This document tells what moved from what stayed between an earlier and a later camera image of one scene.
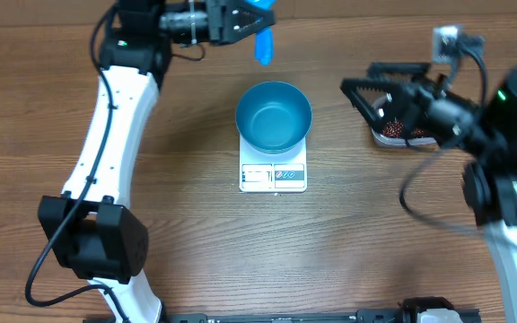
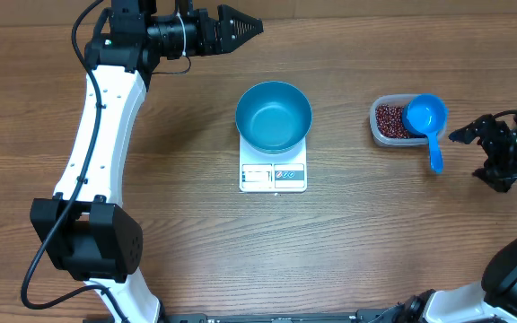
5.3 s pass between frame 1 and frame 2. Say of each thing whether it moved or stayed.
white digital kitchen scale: stayed
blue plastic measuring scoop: moved
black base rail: stayed
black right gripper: moved
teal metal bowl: stayed
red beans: stayed
